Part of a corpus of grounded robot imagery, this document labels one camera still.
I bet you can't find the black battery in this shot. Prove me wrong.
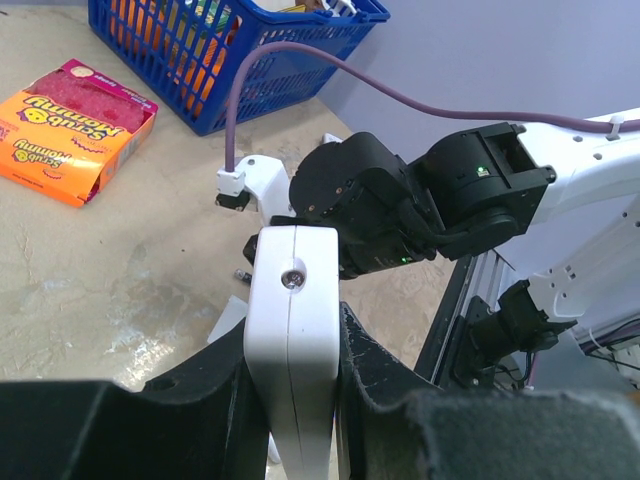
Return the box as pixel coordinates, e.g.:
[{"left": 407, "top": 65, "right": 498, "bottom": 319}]
[{"left": 234, "top": 269, "right": 252, "bottom": 285}]

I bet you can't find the orange pink sponge box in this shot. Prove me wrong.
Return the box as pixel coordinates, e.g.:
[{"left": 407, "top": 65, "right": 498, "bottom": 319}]
[{"left": 1, "top": 59, "right": 158, "bottom": 207}]

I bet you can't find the blue plastic basket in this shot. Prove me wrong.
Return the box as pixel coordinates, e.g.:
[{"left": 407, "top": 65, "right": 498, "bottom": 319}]
[{"left": 88, "top": 0, "right": 390, "bottom": 136}]

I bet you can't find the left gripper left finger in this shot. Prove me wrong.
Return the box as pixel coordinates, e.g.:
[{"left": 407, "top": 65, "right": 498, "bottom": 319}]
[{"left": 1, "top": 324, "right": 269, "bottom": 479}]

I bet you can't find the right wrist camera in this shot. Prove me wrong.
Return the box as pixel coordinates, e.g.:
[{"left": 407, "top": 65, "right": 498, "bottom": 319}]
[{"left": 216, "top": 155, "right": 295, "bottom": 225}]

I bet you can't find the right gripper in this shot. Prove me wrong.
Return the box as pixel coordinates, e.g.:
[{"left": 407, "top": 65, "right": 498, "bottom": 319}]
[{"left": 263, "top": 209, "right": 440, "bottom": 280}]

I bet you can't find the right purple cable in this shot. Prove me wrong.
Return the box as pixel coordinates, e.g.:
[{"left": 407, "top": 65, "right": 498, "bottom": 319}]
[{"left": 224, "top": 41, "right": 640, "bottom": 174}]

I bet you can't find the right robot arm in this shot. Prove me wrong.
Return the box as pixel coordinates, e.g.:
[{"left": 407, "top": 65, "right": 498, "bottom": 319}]
[{"left": 268, "top": 110, "right": 639, "bottom": 388}]

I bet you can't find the white long remote control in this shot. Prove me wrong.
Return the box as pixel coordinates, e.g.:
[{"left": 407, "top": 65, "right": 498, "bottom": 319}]
[{"left": 244, "top": 226, "right": 340, "bottom": 479}]

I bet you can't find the small white remote control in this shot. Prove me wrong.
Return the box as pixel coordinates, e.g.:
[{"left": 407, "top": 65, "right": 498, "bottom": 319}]
[{"left": 321, "top": 133, "right": 342, "bottom": 145}]

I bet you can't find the black table front rail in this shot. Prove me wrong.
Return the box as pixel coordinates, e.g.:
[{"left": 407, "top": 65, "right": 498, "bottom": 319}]
[{"left": 414, "top": 256, "right": 476, "bottom": 389}]

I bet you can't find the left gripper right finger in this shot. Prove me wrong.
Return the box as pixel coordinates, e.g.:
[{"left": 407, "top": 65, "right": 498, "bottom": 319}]
[{"left": 336, "top": 303, "right": 639, "bottom": 479}]

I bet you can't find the white battery cover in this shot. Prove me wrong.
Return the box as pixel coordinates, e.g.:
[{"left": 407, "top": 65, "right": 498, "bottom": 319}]
[{"left": 207, "top": 295, "right": 248, "bottom": 344}]

